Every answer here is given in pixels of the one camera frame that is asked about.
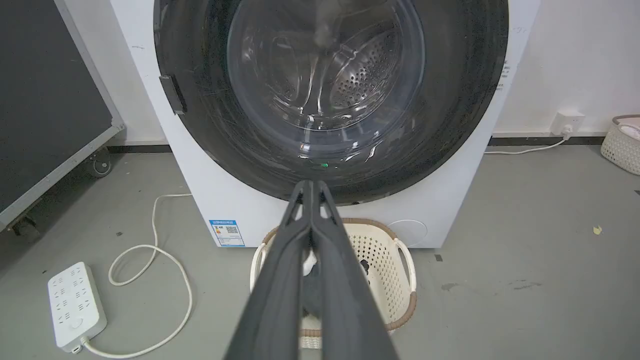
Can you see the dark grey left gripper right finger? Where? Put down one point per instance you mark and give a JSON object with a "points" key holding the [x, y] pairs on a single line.
{"points": [[345, 300]]}

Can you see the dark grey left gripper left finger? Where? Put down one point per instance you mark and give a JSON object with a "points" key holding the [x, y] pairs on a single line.
{"points": [[280, 300]]}

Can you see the round dark washing machine door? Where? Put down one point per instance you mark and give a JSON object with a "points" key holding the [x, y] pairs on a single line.
{"points": [[210, 100]]}

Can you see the white washing machine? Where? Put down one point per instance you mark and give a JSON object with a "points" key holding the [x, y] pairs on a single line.
{"points": [[440, 200]]}

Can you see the dark clothing in basket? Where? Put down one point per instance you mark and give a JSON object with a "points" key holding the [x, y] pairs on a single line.
{"points": [[312, 295]]}

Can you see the cream perforated laundry basket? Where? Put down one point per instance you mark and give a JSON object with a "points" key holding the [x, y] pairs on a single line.
{"points": [[390, 270]]}

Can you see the blue energy label sticker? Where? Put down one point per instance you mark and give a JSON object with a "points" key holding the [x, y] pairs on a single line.
{"points": [[227, 233]]}

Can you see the white power strip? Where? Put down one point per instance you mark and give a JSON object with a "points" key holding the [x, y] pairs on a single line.
{"points": [[75, 305]]}

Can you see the dark rolling board panel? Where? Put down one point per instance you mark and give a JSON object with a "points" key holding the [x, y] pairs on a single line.
{"points": [[45, 100]]}

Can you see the cream woven basket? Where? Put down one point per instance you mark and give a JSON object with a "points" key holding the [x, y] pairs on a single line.
{"points": [[621, 145]]}

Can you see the white wall socket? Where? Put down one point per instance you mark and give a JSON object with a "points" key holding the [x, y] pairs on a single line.
{"points": [[566, 123]]}

